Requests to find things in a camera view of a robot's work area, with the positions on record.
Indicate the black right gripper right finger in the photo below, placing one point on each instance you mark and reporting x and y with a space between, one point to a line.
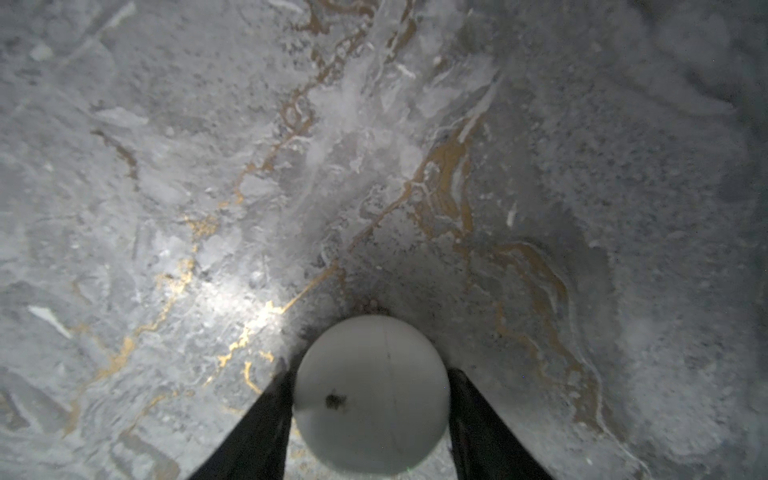
482 445

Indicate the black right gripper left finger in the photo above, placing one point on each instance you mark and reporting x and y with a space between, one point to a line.
256 447

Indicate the white earbud charging case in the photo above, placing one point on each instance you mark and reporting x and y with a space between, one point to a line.
372 396

